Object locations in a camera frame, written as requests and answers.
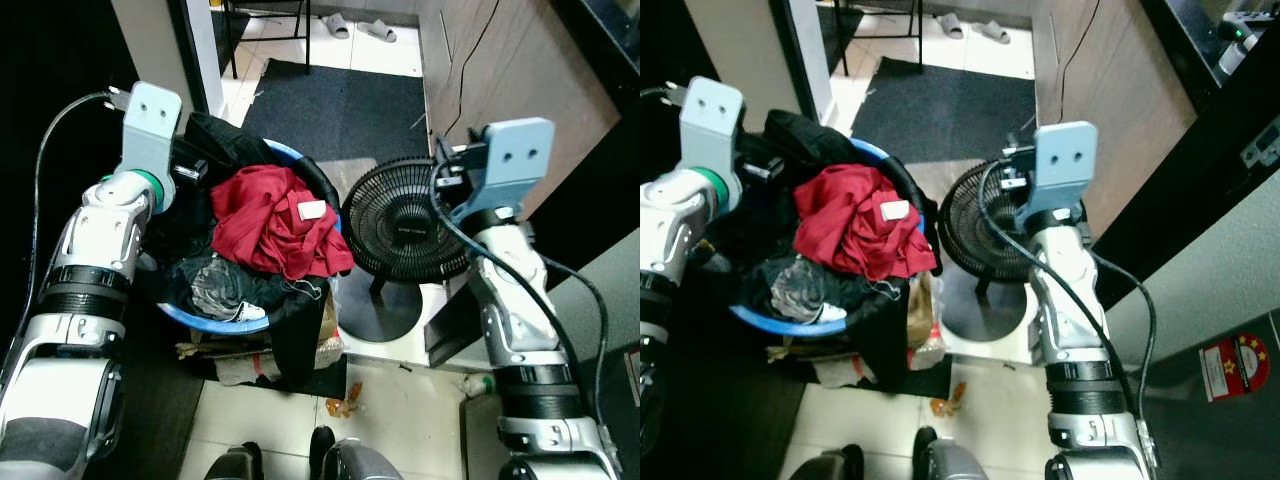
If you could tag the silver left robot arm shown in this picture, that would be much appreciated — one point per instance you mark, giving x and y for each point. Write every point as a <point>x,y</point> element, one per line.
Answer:
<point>668,215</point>
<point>85,250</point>

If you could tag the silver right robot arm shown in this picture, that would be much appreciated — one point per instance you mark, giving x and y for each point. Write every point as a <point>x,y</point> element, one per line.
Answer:
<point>520,300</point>
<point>1075,300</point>

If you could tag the grey washing machine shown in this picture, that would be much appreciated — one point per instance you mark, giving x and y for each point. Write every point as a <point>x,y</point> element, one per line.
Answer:
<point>1200,290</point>

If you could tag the black garment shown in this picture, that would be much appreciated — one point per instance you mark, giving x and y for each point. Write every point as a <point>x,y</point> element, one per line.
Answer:
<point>810,135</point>
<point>225,140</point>

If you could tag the black floor fan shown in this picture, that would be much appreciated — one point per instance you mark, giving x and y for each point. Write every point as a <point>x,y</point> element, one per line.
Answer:
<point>395,225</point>
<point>975,225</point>

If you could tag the dark grey floor mat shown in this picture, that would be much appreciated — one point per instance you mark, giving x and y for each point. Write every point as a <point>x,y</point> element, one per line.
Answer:
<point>945,105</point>
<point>340,105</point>

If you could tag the red garment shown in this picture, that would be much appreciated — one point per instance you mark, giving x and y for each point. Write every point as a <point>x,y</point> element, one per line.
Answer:
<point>275,225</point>
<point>855,225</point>

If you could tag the brown wooden cabinet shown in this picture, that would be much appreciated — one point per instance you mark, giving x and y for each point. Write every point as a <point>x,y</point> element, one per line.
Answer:
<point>520,75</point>
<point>1110,90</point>

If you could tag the grey patterned garment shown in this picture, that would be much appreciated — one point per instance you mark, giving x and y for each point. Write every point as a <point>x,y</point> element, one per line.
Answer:
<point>222,290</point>
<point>800,290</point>

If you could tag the grey slipper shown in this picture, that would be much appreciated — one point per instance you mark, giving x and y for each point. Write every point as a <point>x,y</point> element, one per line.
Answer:
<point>950,25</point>
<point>378,31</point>
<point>335,25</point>
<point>993,32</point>

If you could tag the blue plastic laundry basket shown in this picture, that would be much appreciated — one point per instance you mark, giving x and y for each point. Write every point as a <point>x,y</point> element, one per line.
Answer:
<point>790,325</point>
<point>215,322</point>

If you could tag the small white bottle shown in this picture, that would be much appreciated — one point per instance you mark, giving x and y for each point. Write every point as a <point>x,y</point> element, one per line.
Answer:
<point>478,386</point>

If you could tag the orange wrapper scrap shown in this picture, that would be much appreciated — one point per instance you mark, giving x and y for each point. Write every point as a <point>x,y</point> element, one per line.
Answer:
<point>345,403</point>
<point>950,402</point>

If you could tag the device with green light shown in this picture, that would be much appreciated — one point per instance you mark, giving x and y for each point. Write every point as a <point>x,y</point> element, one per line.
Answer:
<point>1245,35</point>

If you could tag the red energy label sticker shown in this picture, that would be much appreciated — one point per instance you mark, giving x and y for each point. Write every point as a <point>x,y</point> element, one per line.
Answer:
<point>1235,368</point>

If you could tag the grey robot left foot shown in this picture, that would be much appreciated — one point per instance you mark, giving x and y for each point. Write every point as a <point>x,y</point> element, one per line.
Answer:
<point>825,467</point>
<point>235,465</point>

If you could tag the grey robot foot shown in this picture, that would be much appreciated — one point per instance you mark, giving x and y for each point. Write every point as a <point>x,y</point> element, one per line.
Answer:
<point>355,462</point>
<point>235,465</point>
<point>950,462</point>
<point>825,467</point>

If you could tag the grey robot right foot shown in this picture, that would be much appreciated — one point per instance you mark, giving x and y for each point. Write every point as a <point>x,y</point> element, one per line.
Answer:
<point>950,462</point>
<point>355,462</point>

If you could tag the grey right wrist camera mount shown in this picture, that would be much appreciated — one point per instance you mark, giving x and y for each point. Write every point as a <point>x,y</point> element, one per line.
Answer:
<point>515,155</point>
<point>1065,160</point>

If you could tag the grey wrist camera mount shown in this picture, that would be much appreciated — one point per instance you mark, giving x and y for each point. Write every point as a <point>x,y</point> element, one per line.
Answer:
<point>515,155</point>
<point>150,125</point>
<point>1065,160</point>
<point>710,120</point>

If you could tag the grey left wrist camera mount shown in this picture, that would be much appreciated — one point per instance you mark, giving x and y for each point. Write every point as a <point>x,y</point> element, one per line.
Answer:
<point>150,125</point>
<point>710,120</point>

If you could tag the black metal chair frame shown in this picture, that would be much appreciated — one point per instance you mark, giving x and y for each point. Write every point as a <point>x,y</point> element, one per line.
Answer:
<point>915,30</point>
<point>232,35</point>

